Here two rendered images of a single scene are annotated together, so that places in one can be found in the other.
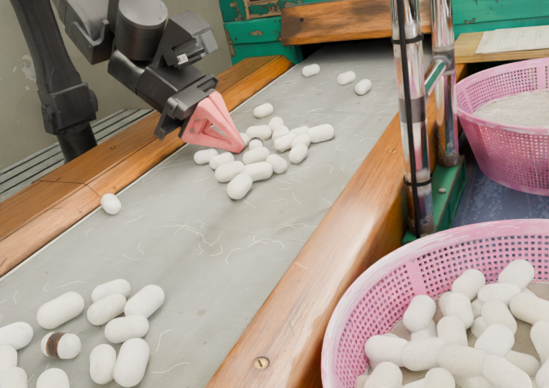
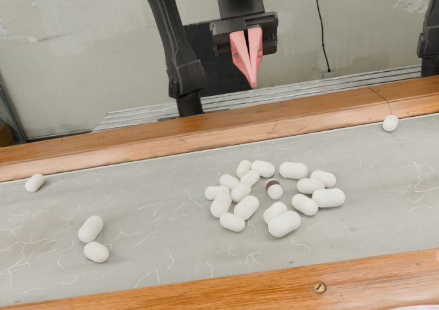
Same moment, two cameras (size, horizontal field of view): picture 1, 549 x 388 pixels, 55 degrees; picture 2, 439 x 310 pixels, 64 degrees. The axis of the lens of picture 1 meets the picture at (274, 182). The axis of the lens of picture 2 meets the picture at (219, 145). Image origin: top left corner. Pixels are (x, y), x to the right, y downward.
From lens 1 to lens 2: 0.16 m
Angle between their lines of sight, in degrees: 57
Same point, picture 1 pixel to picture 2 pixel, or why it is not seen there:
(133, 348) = (287, 217)
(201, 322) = (345, 234)
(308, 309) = (393, 288)
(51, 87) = (430, 21)
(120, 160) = (428, 94)
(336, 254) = not seen: outside the picture
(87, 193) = (383, 108)
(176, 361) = (306, 243)
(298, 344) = (353, 301)
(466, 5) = not seen: outside the picture
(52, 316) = (285, 171)
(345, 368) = not seen: outside the picture
